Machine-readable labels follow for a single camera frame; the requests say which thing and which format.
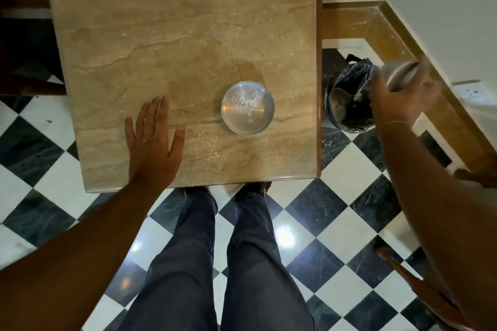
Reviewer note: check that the person's left hand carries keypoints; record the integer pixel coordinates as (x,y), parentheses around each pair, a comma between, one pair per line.
(151,156)

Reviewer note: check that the person's right hand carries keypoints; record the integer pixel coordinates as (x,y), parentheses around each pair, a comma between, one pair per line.
(396,105)

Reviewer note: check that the person's left little finger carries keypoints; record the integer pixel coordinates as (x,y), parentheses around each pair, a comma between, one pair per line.
(130,133)

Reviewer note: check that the person's left middle finger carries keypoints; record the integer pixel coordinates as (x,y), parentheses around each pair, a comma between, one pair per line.
(154,115)

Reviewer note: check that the person's right fingers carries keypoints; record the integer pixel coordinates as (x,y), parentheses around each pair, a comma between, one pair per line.
(425,88)

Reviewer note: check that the person's left thumb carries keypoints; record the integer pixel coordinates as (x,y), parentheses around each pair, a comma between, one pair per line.
(178,142)

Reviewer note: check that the steel tumbler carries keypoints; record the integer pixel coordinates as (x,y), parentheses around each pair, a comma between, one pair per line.
(396,73)

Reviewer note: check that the person's right forearm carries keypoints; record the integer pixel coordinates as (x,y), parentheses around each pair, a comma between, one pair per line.
(438,202)

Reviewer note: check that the person's left forearm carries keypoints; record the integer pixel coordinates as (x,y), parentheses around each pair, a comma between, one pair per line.
(77,261)

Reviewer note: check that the person's left shoe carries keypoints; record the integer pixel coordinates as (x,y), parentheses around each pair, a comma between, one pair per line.
(196,190)

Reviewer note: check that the person's shoe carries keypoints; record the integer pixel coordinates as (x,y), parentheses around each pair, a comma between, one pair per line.
(196,190)
(257,188)

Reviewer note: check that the bin with black bag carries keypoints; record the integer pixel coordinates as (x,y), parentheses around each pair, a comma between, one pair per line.
(347,102)

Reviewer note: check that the person's right shoe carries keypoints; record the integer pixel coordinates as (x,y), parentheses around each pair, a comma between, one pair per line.
(257,188)

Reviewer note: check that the person's left leg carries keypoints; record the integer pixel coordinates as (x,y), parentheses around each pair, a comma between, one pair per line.
(182,268)

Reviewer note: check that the person's leg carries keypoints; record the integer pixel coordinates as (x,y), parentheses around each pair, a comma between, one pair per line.
(260,268)
(182,268)

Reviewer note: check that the dark wooden furniture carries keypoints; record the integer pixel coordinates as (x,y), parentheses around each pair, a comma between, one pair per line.
(27,40)

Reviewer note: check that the person's right leg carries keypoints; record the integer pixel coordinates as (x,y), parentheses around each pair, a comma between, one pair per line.
(260,268)

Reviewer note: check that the brown wooden chair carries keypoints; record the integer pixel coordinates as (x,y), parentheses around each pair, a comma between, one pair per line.
(419,288)

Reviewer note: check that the white wall socket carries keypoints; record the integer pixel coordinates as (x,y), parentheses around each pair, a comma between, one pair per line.
(470,93)

